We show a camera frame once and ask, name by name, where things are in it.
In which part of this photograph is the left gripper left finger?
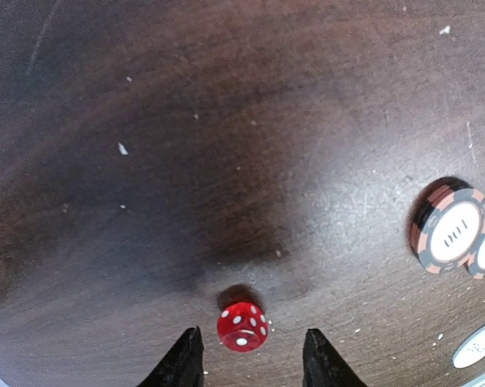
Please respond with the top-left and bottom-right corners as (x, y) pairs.
(138, 327), (204, 387)

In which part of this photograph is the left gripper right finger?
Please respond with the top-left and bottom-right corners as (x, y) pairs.
(302, 328), (367, 387)

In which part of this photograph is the small red die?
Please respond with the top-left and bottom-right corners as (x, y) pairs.
(217, 302), (270, 353)

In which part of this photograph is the white dealer button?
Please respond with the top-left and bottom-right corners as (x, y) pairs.
(452, 325), (485, 369)

